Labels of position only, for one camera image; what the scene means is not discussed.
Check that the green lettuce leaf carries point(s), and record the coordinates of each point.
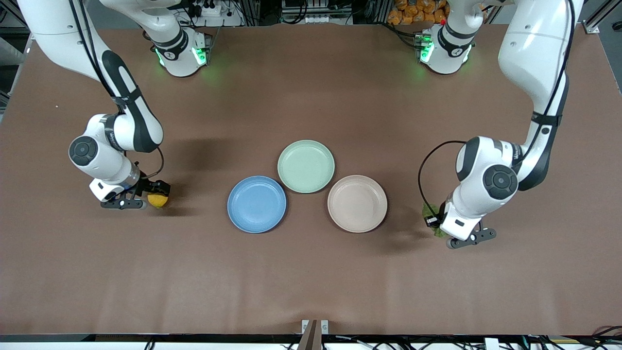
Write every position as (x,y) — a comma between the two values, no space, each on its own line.
(440,232)

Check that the beige plate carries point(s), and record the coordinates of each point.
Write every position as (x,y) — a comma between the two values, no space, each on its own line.
(357,203)

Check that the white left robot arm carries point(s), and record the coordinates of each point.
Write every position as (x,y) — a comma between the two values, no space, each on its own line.
(534,48)

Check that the orange snack bags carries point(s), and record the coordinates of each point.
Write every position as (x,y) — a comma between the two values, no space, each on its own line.
(408,12)

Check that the aluminium frame profile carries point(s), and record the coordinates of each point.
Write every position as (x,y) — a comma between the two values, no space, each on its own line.
(602,14)

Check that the green plate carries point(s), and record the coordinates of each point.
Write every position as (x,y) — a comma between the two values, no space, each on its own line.
(306,166)

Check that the yellow lemon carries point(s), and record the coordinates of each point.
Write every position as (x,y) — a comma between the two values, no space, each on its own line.
(158,202)

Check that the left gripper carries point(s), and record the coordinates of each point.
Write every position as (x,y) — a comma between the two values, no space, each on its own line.
(441,214)

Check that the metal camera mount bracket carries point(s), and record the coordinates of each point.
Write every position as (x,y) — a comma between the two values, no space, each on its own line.
(315,335)

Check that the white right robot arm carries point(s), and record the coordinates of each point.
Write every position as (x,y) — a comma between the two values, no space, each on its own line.
(53,34)

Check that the white power strip with plugs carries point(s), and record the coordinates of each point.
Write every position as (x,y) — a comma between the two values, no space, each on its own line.
(214,10)

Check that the brown table cover sheet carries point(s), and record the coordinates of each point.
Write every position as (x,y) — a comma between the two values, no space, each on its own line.
(311,272)

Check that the blue plate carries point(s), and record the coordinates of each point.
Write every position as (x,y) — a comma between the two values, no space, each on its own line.
(256,204)

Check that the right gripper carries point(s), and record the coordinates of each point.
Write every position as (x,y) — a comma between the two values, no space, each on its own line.
(146,185)

